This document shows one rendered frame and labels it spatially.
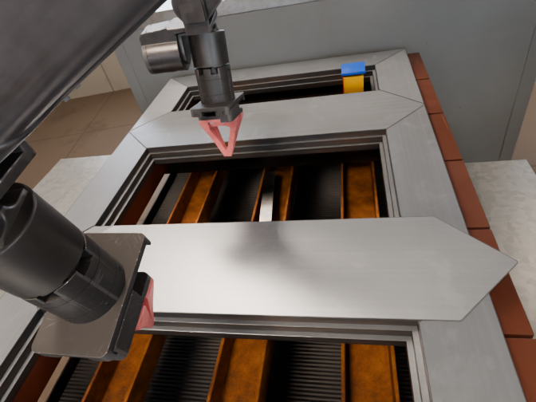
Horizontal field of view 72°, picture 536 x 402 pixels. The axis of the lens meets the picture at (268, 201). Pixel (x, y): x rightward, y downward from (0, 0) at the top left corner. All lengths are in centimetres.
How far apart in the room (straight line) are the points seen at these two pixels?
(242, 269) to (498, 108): 107
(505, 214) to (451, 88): 55
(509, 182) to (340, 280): 57
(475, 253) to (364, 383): 26
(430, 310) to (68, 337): 40
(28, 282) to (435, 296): 44
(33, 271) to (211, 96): 43
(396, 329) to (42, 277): 40
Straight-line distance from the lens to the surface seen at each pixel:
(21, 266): 26
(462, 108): 138
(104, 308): 31
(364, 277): 54
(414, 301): 53
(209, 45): 60
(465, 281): 56
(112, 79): 407
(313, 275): 55
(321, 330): 52
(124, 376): 77
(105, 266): 30
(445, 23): 125
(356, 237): 59
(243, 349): 71
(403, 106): 91
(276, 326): 53
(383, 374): 67
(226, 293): 56
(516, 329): 57
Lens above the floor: 129
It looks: 40 degrees down
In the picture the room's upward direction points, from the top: 14 degrees counter-clockwise
